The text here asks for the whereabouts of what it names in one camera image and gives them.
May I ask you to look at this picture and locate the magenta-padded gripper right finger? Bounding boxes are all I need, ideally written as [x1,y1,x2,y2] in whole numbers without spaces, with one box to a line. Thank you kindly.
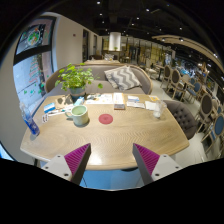
[132,143,184,186]

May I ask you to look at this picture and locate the group of dining chairs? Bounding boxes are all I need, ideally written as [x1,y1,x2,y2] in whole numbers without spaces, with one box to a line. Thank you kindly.
[159,63,224,154]

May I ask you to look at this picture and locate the grey tufted chair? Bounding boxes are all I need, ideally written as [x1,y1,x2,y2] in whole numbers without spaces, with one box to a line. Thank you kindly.
[163,99,199,140]

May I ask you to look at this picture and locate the grey white chevron cushion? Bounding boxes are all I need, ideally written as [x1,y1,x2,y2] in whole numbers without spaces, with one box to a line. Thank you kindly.
[103,65,143,92]

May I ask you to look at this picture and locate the flat round red coaster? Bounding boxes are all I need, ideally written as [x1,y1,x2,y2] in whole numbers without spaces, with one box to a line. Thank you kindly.
[98,113,114,125]

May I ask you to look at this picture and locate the clear blue-label drink bottle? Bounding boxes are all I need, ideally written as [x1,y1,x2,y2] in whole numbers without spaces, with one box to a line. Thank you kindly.
[19,101,41,137]

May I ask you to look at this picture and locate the white pens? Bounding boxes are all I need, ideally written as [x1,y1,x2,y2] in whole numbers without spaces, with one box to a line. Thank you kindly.
[48,107,74,117]

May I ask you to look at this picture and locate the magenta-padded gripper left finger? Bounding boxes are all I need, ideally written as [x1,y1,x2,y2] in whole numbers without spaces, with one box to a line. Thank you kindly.
[41,143,92,186]

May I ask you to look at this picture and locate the white round column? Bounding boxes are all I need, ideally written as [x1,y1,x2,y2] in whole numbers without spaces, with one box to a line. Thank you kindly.
[108,31,122,52]

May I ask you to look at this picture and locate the group of ceiling lights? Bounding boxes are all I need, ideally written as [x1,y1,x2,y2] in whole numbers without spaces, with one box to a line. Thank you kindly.
[94,0,218,58]

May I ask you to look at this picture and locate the white paper napkin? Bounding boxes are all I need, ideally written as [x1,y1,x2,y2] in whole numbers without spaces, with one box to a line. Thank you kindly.
[144,100,157,111]

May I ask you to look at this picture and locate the grey curved sofa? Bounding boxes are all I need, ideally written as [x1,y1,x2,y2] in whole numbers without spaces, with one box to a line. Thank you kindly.
[44,63,154,98]

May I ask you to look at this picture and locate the yellow card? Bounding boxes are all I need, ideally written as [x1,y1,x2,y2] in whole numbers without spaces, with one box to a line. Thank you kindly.
[148,95,161,103]

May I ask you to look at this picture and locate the small blue white box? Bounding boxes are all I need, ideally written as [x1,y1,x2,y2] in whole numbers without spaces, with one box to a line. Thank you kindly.
[43,102,57,114]

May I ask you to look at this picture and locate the pale green mug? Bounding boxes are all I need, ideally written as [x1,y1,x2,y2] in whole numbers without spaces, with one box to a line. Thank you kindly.
[64,104,90,127]

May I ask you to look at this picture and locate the flat white cardboard box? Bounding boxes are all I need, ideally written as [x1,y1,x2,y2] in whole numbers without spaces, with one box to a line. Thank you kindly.
[112,92,126,111]

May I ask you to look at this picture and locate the green potted plant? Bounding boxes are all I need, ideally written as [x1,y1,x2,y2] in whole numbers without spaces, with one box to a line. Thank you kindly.
[54,63,104,104]

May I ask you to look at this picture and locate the decorated window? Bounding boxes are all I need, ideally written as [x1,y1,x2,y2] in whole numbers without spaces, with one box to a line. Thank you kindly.
[12,16,57,108]

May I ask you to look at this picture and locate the white printed leaflet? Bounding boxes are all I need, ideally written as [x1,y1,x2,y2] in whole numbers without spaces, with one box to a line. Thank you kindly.
[126,101,146,109]

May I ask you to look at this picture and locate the white printed paper sheets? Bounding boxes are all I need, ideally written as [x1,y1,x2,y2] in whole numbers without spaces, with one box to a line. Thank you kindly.
[85,93,114,105]

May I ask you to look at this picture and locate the clear glass with straw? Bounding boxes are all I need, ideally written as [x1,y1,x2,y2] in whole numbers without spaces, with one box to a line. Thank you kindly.
[152,99,167,119]

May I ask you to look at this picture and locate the blue white leaflet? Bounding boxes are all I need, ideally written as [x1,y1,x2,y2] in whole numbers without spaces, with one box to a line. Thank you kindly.
[126,95,141,103]

